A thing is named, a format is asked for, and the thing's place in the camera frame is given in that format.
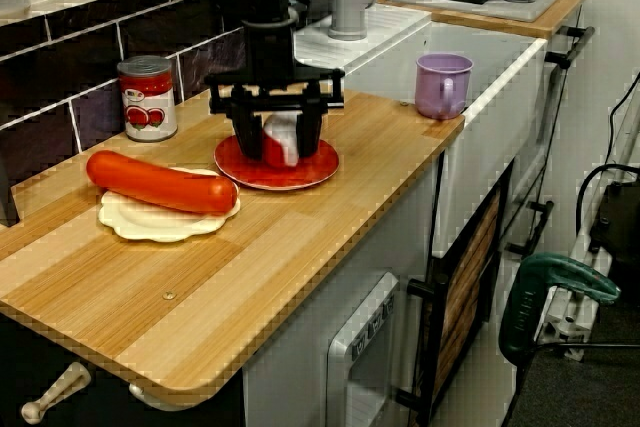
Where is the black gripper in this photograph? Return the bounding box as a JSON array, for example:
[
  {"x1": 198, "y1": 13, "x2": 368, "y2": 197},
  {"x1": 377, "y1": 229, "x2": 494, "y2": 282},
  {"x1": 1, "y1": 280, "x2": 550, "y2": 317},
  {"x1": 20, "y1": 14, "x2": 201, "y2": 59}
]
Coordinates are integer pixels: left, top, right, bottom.
[{"x1": 204, "y1": 16, "x2": 347, "y2": 161}]

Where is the red white cheese wedge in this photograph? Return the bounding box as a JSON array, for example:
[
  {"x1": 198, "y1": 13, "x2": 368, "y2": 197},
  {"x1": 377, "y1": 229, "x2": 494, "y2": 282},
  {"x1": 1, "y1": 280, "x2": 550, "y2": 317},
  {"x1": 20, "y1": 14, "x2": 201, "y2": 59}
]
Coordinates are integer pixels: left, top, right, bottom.
[{"x1": 262, "y1": 114, "x2": 304, "y2": 168}]

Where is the purple plastic cup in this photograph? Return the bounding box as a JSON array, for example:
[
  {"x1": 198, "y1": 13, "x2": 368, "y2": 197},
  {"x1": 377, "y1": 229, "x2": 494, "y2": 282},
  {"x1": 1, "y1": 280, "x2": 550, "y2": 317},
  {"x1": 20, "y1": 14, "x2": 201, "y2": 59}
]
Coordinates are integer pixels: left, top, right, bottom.
[{"x1": 414, "y1": 52, "x2": 474, "y2": 122}]

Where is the red round plate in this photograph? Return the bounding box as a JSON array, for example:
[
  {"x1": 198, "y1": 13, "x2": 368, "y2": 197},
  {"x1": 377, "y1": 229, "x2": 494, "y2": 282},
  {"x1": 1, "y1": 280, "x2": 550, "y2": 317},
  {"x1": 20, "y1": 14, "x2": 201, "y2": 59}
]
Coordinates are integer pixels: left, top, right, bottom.
[{"x1": 213, "y1": 134, "x2": 340, "y2": 192}]

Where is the tomato soup can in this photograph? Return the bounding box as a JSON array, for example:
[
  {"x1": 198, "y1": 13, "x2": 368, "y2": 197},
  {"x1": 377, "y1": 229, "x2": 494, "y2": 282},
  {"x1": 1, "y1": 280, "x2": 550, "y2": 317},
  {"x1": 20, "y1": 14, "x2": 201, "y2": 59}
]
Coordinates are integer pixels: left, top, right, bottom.
[{"x1": 116, "y1": 55, "x2": 179, "y2": 143}]

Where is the white toy kitchen cabinet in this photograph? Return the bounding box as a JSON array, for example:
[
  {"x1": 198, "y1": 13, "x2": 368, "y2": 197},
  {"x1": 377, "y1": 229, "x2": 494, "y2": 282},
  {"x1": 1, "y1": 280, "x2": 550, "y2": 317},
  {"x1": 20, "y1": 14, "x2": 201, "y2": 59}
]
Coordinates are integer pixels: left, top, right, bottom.
[{"x1": 242, "y1": 1, "x2": 586, "y2": 427}]

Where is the grey dispenser panel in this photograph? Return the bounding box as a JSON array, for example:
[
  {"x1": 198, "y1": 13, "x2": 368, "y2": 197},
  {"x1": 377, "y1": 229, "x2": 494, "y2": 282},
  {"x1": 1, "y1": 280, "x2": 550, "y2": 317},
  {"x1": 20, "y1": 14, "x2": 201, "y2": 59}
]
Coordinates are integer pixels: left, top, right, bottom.
[{"x1": 327, "y1": 271, "x2": 401, "y2": 427}]

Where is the wood print oven door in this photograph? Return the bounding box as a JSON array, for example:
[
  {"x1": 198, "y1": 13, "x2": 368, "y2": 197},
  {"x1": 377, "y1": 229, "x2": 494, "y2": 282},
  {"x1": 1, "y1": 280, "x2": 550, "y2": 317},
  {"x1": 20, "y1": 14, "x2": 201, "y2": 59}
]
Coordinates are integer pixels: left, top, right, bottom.
[{"x1": 397, "y1": 159, "x2": 516, "y2": 423}]

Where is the narrow dark grey upright panel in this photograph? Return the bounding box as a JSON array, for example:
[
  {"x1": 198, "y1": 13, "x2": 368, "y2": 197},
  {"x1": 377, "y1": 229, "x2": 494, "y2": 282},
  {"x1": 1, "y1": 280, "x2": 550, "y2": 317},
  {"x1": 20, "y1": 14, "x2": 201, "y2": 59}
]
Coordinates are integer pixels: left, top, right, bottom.
[{"x1": 0, "y1": 101, "x2": 21, "y2": 228}]

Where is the cream cabinet knob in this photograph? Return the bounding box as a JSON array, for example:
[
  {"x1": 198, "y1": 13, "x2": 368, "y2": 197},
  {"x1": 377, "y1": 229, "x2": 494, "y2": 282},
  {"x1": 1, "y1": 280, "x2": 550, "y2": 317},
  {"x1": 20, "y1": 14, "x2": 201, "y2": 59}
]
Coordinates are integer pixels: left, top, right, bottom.
[{"x1": 19, "y1": 361, "x2": 92, "y2": 423}]

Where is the black box device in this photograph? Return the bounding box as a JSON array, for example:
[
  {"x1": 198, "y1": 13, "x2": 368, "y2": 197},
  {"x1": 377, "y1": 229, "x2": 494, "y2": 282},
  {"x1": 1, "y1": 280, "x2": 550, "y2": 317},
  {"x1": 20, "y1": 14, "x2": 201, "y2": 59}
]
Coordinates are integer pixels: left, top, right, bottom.
[{"x1": 589, "y1": 179, "x2": 640, "y2": 273}]

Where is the thick black cable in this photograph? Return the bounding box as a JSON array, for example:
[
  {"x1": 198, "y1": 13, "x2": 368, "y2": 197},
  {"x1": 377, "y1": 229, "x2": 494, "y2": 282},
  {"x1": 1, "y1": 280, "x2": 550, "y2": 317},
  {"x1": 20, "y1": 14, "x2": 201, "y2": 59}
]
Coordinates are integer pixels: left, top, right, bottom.
[{"x1": 573, "y1": 161, "x2": 640, "y2": 248}]

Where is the black grey oven handle bar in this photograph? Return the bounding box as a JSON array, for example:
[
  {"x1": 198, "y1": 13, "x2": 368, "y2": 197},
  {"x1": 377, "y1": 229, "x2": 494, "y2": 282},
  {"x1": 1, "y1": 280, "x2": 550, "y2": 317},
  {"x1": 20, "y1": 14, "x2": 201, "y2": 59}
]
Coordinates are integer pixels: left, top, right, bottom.
[{"x1": 504, "y1": 25, "x2": 596, "y2": 258}]

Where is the aluminium extrusion frame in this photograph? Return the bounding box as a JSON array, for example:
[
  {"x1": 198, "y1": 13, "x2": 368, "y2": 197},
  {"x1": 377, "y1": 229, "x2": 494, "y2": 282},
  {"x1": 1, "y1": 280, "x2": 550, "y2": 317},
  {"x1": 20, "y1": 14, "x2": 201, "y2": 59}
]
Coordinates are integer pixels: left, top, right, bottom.
[{"x1": 532, "y1": 96, "x2": 640, "y2": 363}]

